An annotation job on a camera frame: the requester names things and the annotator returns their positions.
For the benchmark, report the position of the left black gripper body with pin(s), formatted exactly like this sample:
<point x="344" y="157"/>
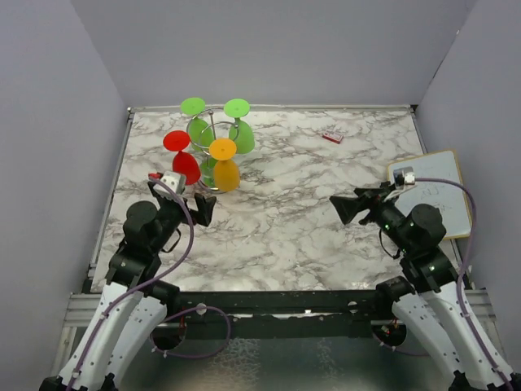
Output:
<point x="173" y="214"/>

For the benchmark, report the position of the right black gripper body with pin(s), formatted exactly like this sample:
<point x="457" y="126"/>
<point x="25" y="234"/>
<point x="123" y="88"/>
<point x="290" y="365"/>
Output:
<point x="384" y="213"/>

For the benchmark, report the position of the orange plastic wine glass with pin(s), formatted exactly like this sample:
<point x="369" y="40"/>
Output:
<point x="225" y="171"/>

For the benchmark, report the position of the red plastic wine glass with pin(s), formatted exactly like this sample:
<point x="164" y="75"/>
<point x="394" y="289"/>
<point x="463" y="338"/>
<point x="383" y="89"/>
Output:
<point x="183" y="162"/>

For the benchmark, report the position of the green wine glass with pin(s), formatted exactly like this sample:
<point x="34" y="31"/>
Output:
<point x="199" y="130"/>
<point x="240" y="132"/>

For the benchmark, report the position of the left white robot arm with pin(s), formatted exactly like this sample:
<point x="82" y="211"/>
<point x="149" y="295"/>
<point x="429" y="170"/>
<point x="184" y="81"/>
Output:
<point x="134" y="299"/>

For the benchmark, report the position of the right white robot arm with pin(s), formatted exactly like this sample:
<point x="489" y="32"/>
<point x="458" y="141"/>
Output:
<point x="428" y="298"/>

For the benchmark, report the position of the chrome wine glass rack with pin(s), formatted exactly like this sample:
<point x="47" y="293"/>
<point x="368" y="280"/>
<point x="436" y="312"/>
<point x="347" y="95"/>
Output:
<point x="206" y="181"/>

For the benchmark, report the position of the small red white box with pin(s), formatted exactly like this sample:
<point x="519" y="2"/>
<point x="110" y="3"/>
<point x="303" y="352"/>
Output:
<point x="333" y="137"/>

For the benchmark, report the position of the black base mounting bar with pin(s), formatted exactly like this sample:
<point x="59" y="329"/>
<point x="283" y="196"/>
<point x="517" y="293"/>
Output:
<point x="279" y="315"/>

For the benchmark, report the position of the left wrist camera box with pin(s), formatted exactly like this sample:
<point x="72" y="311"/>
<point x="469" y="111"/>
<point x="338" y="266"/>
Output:
<point x="168" y="181"/>

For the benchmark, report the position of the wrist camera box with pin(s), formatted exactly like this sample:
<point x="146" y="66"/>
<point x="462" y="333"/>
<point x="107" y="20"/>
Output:
<point x="404" y="177"/>
<point x="168" y="181"/>

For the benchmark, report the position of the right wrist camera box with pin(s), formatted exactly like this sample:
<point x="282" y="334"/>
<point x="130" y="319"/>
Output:
<point x="404" y="177"/>

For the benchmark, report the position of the small whiteboard wooden frame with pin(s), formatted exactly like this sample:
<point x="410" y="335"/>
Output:
<point x="450" y="200"/>

